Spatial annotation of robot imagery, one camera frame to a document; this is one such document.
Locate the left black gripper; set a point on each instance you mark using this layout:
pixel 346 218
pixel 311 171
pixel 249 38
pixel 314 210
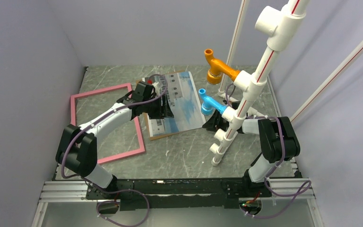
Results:
pixel 163 111

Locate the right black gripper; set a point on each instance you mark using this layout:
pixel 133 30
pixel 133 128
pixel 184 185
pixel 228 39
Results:
pixel 213 124

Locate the building and sky photo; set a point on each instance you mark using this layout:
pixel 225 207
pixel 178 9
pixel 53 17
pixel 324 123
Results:
pixel 184 106

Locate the pink picture frame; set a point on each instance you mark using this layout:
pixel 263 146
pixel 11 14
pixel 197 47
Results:
pixel 109 124

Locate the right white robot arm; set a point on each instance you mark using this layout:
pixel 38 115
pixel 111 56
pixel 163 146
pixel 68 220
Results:
pixel 278 141

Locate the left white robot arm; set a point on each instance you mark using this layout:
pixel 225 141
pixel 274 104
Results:
pixel 77 150

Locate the blue pipe fitting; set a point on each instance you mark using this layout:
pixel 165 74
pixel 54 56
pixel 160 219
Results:
pixel 209 104

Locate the orange pipe fitting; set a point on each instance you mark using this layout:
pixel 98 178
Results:
pixel 217 68

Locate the black flat bar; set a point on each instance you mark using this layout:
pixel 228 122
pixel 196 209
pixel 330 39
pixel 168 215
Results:
pixel 255 160

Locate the white pvc pipe stand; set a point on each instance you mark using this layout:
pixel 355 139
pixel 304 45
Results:
pixel 280 26

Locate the white diagonal pipe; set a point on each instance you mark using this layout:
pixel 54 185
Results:
pixel 342 67

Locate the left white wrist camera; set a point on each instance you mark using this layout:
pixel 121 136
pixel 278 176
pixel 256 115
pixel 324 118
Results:
pixel 158 86

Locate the brown frame backing board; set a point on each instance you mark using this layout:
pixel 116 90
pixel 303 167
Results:
pixel 158 136

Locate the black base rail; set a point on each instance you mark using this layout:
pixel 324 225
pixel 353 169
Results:
pixel 181 193

